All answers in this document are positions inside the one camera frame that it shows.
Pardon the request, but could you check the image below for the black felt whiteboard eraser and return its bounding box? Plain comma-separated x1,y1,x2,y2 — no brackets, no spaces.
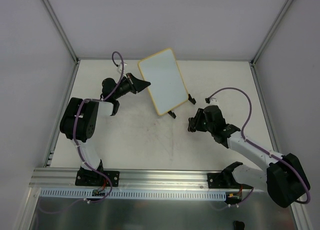
187,117,196,133

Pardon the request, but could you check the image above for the yellow framed whiteboard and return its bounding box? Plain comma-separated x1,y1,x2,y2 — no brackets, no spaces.
137,48,189,116

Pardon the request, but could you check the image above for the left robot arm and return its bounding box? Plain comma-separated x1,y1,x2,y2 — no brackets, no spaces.
59,73,151,185

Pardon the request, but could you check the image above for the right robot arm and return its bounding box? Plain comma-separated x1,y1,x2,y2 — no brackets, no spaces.
187,105,311,208

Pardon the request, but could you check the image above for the black whiteboard foot left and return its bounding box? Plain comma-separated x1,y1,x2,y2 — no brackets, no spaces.
167,111,177,119

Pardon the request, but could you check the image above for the black object bottom edge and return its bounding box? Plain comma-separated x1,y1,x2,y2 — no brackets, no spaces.
233,220,246,230

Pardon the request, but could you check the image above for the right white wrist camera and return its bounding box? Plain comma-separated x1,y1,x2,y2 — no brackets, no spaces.
209,97,220,107

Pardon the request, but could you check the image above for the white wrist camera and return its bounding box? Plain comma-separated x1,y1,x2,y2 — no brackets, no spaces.
116,62,128,75
209,97,220,107

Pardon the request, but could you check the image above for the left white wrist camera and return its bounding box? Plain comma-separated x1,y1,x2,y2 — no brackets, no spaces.
116,62,128,75

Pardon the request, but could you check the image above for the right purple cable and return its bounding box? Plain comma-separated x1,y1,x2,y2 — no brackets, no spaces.
204,87,312,208

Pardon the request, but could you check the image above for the purple cable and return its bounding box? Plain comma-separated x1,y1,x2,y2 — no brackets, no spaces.
204,87,312,208
37,50,126,214

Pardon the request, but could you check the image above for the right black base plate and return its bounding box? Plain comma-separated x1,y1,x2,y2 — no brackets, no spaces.
206,172,252,190

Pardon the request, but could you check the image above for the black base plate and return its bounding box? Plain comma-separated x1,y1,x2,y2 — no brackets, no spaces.
206,172,252,190
75,168,120,187

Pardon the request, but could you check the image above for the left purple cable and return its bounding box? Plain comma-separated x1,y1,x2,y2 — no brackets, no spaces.
37,50,126,214

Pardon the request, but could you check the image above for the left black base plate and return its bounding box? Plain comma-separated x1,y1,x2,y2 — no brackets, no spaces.
75,168,120,187

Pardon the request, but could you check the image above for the left aluminium frame post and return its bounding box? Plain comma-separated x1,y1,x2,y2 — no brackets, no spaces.
41,0,79,64

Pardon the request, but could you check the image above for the aluminium frame post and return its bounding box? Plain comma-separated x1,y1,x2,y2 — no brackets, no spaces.
250,0,295,67
41,0,79,64

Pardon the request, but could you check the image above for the aluminium mounting rail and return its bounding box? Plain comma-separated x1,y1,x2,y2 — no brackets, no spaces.
28,167,220,191

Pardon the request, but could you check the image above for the white slotted cable duct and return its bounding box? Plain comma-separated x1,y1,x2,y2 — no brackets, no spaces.
39,188,227,202

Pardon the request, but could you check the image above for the right aluminium frame post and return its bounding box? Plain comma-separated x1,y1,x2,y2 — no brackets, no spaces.
250,0,295,67

